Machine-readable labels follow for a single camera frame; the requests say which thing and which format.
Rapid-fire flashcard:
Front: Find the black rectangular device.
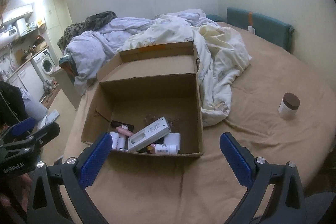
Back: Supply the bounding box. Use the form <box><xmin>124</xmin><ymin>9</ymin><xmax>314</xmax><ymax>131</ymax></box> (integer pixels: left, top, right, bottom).
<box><xmin>110</xmin><ymin>121</ymin><xmax>134</xmax><ymax>132</ymax></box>

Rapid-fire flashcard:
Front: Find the white power adapter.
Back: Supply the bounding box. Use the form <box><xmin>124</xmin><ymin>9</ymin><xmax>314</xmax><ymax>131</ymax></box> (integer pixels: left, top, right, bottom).
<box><xmin>163</xmin><ymin>132</ymin><xmax>181</xmax><ymax>150</ymax></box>

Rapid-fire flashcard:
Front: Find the white labelled pill bottle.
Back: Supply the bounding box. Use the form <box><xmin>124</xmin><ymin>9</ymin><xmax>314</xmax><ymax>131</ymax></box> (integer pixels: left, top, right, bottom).
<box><xmin>154</xmin><ymin>144</ymin><xmax>178</xmax><ymax>155</ymax></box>

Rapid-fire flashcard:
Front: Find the pink flower-shaped case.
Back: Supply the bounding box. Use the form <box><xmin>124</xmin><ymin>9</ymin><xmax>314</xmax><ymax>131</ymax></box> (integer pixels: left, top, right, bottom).
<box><xmin>116</xmin><ymin>126</ymin><xmax>134</xmax><ymax>137</ymax></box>

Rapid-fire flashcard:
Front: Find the white rectangular electronic device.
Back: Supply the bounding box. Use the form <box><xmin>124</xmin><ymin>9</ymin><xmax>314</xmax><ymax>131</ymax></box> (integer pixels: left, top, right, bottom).
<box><xmin>127</xmin><ymin>117</ymin><xmax>171</xmax><ymax>152</ymax></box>

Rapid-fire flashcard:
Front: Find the white washing machine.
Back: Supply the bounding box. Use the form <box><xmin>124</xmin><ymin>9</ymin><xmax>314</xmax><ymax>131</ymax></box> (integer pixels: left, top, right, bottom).
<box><xmin>31</xmin><ymin>48</ymin><xmax>56</xmax><ymax>82</ymax></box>

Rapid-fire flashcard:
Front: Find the beige bed sheet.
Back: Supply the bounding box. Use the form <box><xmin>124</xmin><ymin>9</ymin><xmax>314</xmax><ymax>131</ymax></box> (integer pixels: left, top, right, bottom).
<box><xmin>63</xmin><ymin>21</ymin><xmax>336</xmax><ymax>224</ymax></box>

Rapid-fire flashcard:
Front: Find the white jar brown lid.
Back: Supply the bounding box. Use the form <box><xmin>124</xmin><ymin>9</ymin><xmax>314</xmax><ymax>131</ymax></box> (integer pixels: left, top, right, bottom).
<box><xmin>278</xmin><ymin>93</ymin><xmax>301</xmax><ymax>119</ymax></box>

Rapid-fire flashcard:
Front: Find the white crumpled duvet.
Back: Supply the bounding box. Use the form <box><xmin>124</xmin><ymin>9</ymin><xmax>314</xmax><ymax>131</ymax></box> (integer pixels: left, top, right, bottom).
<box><xmin>64</xmin><ymin>9</ymin><xmax>252</xmax><ymax>126</ymax></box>

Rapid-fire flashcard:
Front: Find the dark patterned blanket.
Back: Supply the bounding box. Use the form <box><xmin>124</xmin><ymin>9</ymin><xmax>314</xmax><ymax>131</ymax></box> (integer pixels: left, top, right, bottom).
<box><xmin>57</xmin><ymin>11</ymin><xmax>117</xmax><ymax>52</ymax></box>

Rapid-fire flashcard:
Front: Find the brown cardboard box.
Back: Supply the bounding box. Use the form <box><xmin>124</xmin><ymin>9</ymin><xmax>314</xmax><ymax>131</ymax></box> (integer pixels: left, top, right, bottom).
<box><xmin>81</xmin><ymin>42</ymin><xmax>204</xmax><ymax>157</ymax></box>

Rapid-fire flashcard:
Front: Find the teal headboard cushion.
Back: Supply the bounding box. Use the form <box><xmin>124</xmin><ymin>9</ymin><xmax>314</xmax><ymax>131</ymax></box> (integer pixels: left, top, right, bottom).
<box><xmin>226</xmin><ymin>7</ymin><xmax>294</xmax><ymax>52</ymax></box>

